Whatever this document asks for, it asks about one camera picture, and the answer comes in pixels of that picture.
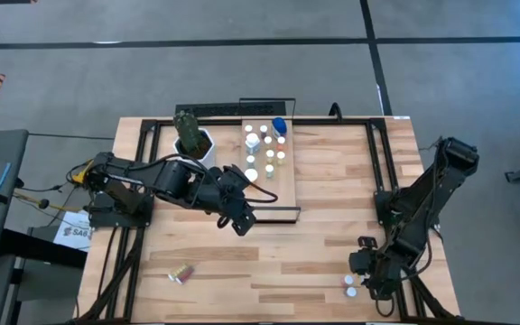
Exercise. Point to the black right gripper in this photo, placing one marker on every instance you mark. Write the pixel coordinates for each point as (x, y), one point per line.
(375, 266)

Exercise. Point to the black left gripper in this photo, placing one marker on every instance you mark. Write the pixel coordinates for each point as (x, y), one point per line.
(233, 198)

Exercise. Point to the large orange pill bottle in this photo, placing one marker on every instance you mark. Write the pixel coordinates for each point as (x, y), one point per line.
(251, 175)

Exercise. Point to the light blue pill vial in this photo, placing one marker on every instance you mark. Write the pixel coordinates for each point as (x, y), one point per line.
(250, 159)

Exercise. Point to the mint green pill vial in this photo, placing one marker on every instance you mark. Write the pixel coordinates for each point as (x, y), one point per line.
(269, 169)

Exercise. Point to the yellow pill vial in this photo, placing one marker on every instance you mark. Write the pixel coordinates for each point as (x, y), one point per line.
(270, 154)
(280, 155)

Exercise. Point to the white labelled medicine bottle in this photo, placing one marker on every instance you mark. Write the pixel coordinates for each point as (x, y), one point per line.
(252, 141)

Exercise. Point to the pale green pill vial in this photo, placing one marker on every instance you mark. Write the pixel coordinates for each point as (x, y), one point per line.
(267, 140)

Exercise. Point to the pink orange pill vial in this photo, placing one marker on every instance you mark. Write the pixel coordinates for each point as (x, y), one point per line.
(281, 140)

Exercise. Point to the blue capped bottle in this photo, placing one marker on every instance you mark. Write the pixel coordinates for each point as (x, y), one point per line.
(279, 125)

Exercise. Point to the amber pill vial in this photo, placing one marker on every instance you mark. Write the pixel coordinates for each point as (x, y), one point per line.
(179, 270)

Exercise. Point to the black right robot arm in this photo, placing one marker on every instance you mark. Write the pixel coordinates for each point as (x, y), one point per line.
(422, 212)

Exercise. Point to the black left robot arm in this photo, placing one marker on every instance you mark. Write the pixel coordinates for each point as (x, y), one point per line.
(169, 178)

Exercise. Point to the white cap lower right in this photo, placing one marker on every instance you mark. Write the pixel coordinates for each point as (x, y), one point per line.
(351, 292)

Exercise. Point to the white plant pot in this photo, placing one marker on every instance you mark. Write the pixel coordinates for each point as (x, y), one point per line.
(209, 158)

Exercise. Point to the black perforated strip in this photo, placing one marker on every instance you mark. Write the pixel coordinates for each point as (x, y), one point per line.
(224, 109)

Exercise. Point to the white printed paper sheet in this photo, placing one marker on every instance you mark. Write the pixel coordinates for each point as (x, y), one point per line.
(72, 234)

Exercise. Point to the black frame wooden shelf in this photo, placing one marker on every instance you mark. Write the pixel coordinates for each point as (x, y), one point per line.
(282, 189)

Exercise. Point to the black aluminium table frame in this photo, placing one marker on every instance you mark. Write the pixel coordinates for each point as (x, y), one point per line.
(323, 122)

